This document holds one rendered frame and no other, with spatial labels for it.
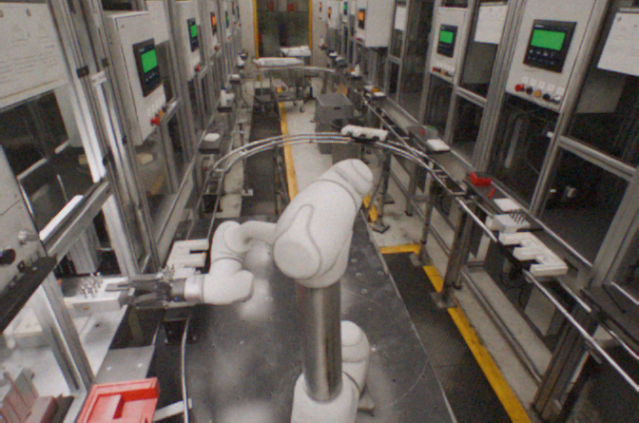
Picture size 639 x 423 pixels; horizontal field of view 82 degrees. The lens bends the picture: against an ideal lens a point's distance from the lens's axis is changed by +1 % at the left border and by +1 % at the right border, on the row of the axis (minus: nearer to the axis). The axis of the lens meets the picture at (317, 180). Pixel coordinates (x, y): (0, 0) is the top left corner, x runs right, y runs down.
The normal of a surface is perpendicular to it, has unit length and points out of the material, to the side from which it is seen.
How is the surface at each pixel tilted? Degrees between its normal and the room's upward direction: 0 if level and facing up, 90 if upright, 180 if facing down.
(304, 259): 84
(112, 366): 0
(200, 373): 0
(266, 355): 0
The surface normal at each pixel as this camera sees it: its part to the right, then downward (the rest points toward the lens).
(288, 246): -0.31, 0.39
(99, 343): 0.01, -0.89
